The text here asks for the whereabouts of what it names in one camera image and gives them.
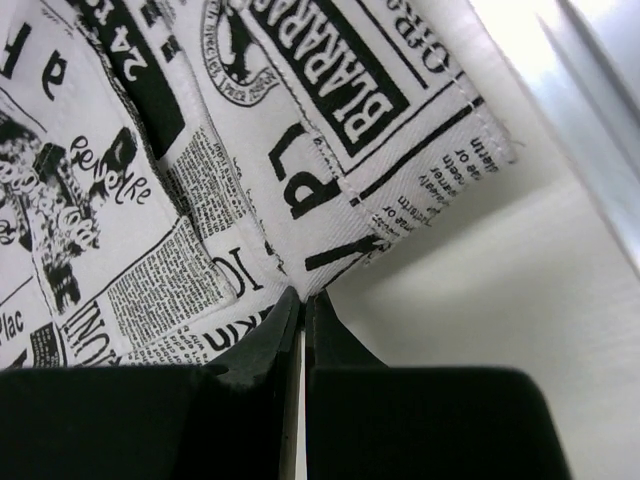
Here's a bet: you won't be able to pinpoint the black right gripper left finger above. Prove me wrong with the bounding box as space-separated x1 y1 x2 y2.
1 289 300 479

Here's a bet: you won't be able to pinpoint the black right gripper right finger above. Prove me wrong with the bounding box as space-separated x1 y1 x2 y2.
305 293 571 479

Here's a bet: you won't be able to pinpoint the newspaper print trousers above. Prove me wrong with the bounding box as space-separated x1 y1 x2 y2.
1 1 515 369

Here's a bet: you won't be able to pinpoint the aluminium rail right side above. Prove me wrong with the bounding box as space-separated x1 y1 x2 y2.
471 1 639 268

